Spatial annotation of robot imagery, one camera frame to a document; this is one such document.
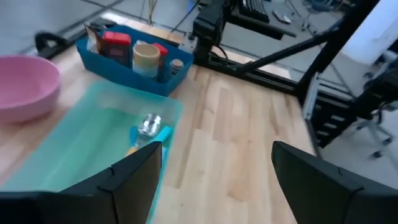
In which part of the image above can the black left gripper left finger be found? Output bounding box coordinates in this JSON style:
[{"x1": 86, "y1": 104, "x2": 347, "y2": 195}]
[{"x1": 0, "y1": 141, "x2": 163, "y2": 224}]

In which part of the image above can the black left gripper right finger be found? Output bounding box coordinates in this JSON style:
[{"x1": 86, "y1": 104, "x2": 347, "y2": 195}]
[{"x1": 271, "y1": 141, "x2": 398, "y2": 224}]

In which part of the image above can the spoon with light-blue handle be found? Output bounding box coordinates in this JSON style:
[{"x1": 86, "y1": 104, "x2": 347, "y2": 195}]
[{"x1": 129, "y1": 113, "x2": 162, "y2": 149}]

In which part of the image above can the round labelled spice can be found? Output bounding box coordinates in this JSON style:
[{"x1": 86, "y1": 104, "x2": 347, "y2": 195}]
[{"x1": 132, "y1": 42, "x2": 162, "y2": 79}]

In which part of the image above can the red box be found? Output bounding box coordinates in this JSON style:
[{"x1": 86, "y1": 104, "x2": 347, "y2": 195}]
[{"x1": 101, "y1": 30, "x2": 132, "y2": 68}]

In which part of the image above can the green translucent plastic tray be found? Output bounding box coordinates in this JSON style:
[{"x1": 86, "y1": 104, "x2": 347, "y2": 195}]
[{"x1": 0, "y1": 80, "x2": 184, "y2": 224}]

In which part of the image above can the dark teal plastic tray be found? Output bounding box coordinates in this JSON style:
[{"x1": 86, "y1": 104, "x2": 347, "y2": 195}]
[{"x1": 75, "y1": 24, "x2": 195, "y2": 98}]

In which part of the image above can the small jar with silver lid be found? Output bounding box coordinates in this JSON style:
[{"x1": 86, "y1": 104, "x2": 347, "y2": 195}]
[{"x1": 169, "y1": 58, "x2": 185, "y2": 77}]

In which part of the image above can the small reddish bottle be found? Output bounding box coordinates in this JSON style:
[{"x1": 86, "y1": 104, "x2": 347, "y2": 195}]
[{"x1": 151, "y1": 42, "x2": 169, "y2": 83}]

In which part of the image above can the pink bowl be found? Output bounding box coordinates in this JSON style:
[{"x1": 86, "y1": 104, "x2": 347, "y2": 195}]
[{"x1": 0, "y1": 55, "x2": 62, "y2": 123}]

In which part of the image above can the thin cable bundle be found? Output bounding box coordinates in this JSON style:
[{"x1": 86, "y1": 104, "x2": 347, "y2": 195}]
[{"x1": 141, "y1": 0, "x2": 159, "y2": 26}]

